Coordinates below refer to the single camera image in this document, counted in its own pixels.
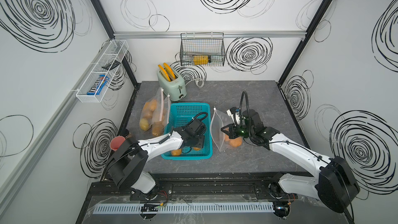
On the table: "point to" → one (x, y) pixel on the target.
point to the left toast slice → (164, 72)
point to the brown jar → (129, 136)
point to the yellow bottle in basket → (200, 59)
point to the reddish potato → (236, 142)
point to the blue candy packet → (94, 88)
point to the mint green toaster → (175, 89)
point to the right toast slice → (169, 71)
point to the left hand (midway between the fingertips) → (200, 141)
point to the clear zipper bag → (152, 111)
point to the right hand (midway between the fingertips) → (223, 129)
